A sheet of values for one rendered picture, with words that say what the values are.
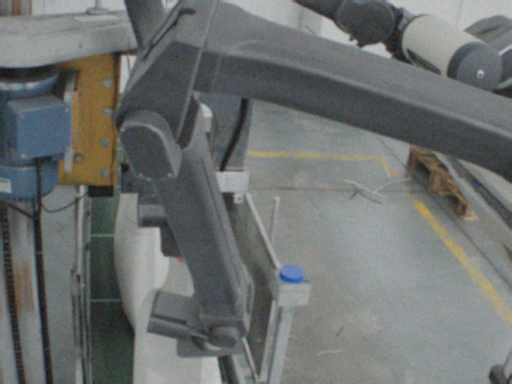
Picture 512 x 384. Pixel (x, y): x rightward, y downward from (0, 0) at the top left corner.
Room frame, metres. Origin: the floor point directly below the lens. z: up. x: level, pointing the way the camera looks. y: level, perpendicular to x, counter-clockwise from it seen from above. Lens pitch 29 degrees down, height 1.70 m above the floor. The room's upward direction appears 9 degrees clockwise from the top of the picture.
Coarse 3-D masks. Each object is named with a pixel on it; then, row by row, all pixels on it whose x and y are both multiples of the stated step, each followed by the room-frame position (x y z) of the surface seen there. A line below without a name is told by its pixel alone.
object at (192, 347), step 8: (192, 336) 0.76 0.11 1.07; (176, 344) 0.76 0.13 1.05; (184, 344) 0.76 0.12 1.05; (192, 344) 0.76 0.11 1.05; (200, 344) 0.73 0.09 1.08; (240, 344) 0.78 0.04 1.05; (184, 352) 0.75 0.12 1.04; (192, 352) 0.75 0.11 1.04; (200, 352) 0.76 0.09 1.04; (208, 352) 0.76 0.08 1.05; (216, 352) 0.77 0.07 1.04; (224, 352) 0.77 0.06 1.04; (232, 352) 0.77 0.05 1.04; (240, 352) 0.78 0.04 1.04
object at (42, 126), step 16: (48, 96) 1.06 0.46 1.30; (16, 112) 0.97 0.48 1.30; (32, 112) 0.98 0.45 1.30; (48, 112) 1.00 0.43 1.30; (64, 112) 1.02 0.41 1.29; (16, 128) 0.97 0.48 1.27; (32, 128) 0.98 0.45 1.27; (48, 128) 1.00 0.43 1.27; (64, 128) 1.02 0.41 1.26; (16, 144) 0.97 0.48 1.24; (32, 144) 0.98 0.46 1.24; (48, 144) 1.00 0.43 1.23; (64, 144) 1.02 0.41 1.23
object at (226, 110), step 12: (204, 96) 1.34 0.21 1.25; (216, 96) 1.35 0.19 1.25; (228, 96) 1.36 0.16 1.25; (216, 108) 1.35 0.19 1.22; (228, 108) 1.36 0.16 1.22; (240, 108) 1.37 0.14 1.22; (252, 108) 1.37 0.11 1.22; (216, 120) 1.35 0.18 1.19; (228, 120) 1.36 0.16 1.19; (216, 132) 1.36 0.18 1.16; (228, 132) 1.36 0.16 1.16; (216, 144) 1.36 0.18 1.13; (228, 144) 1.36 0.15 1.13; (240, 144) 1.37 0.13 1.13; (216, 156) 1.35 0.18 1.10; (240, 156) 1.37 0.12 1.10; (216, 168) 1.36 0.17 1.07; (228, 168) 1.37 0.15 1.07; (240, 168) 1.37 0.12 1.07
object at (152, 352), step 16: (176, 272) 1.14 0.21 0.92; (160, 288) 1.22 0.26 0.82; (176, 288) 1.13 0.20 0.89; (192, 288) 0.97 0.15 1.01; (144, 304) 1.15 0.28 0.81; (144, 320) 1.10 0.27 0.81; (144, 336) 1.05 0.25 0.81; (160, 336) 1.05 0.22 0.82; (144, 352) 1.01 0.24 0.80; (160, 352) 1.00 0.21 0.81; (176, 352) 1.01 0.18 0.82; (144, 368) 0.99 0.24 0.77; (160, 368) 0.95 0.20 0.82; (176, 368) 0.96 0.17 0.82; (192, 368) 0.90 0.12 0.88; (208, 368) 0.98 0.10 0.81
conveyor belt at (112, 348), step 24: (120, 144) 2.97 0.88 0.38; (120, 192) 2.46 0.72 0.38; (96, 216) 2.23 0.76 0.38; (96, 240) 2.05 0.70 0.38; (96, 264) 1.89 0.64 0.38; (96, 288) 1.75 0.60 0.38; (96, 312) 1.62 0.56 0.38; (120, 312) 1.65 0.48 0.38; (96, 336) 1.51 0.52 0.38; (120, 336) 1.53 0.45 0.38; (96, 360) 1.40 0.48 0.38; (120, 360) 1.42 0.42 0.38
